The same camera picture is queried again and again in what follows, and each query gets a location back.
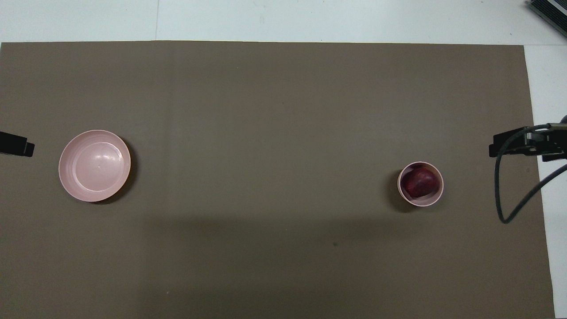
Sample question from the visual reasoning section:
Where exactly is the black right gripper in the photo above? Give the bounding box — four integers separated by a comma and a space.
489, 122, 567, 163

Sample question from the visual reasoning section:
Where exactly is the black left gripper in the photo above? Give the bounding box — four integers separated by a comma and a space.
0, 131, 35, 158

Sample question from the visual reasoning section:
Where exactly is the dark red apple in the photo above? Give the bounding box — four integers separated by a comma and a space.
401, 167, 441, 199

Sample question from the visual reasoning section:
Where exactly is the pink plate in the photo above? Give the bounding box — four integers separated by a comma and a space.
58, 129, 132, 203

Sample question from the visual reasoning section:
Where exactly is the pink bowl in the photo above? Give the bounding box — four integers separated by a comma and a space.
397, 161, 444, 207

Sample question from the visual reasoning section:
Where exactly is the dark ribbed device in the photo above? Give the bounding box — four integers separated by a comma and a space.
526, 0, 567, 39

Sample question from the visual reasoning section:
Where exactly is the brown table mat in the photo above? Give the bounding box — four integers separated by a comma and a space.
0, 41, 555, 319

